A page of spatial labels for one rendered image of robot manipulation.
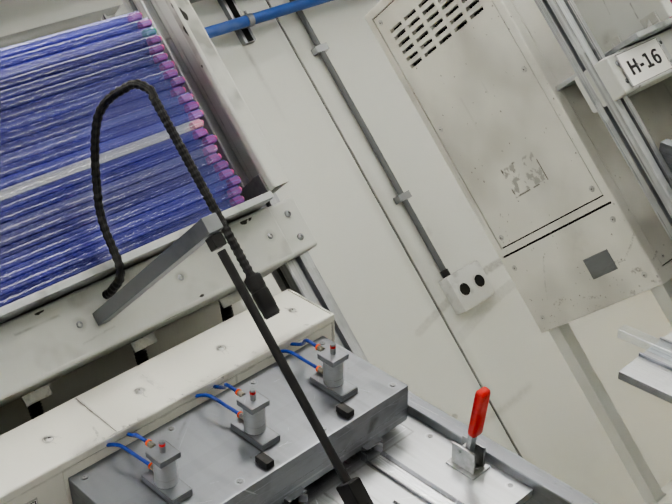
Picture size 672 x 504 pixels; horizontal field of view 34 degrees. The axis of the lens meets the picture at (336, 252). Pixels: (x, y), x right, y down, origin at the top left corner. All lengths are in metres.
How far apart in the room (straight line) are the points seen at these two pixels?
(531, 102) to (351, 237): 1.35
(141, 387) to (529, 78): 1.04
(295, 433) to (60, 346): 0.26
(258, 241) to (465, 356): 2.10
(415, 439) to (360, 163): 2.21
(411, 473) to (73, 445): 0.35
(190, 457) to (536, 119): 1.09
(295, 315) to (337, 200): 2.01
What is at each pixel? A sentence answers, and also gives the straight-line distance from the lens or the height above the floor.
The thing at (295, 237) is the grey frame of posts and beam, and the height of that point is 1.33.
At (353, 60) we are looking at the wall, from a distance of 3.52.
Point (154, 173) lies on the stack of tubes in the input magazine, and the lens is 1.22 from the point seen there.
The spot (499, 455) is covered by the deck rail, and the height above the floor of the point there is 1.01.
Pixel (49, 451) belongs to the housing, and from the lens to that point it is 1.10.
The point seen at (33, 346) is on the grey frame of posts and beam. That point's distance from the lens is 1.15.
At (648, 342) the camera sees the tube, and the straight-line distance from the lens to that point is 1.22.
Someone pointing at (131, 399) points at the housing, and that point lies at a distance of 1.15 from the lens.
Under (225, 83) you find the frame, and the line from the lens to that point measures 1.30.
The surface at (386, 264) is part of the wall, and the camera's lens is 3.26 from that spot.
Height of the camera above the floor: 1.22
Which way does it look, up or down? 3 degrees up
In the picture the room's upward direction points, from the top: 29 degrees counter-clockwise
